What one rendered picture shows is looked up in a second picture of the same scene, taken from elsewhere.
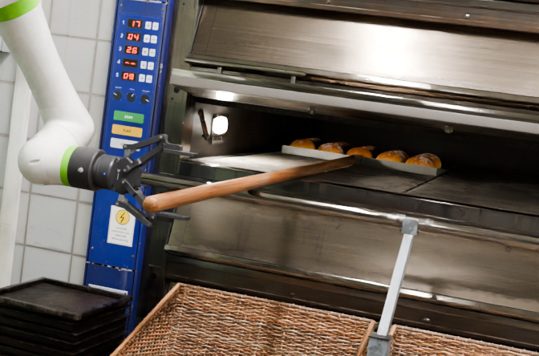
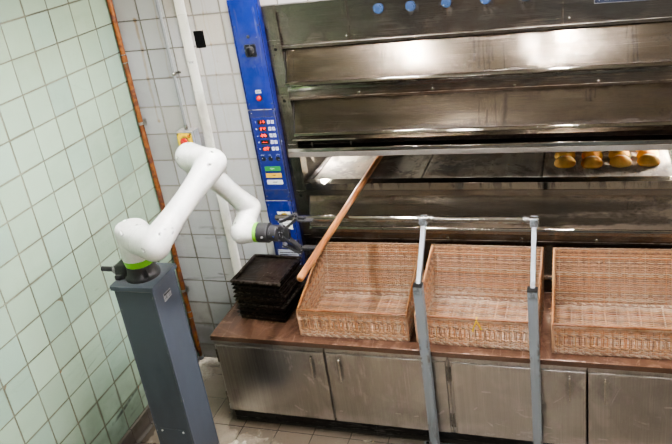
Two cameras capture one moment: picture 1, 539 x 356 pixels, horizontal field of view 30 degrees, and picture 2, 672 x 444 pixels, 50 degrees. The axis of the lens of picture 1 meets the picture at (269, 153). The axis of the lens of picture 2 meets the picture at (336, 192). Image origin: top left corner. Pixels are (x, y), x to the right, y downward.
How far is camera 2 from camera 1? 1.39 m
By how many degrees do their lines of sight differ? 19
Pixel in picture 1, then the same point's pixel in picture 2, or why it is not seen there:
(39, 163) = (241, 237)
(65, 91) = (242, 197)
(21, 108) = not seen: hidden behind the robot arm
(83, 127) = (255, 208)
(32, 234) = not seen: hidden behind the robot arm
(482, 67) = (446, 114)
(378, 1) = (384, 88)
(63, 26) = (224, 127)
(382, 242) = (416, 205)
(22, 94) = not seen: hidden behind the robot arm
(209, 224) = (328, 210)
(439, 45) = (422, 105)
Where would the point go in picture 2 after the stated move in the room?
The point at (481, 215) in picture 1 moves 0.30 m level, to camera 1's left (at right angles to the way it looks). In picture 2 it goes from (462, 185) to (401, 192)
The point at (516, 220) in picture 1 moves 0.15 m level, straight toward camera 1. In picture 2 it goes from (480, 185) to (477, 198)
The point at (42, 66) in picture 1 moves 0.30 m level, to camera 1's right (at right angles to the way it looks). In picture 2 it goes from (228, 192) to (294, 184)
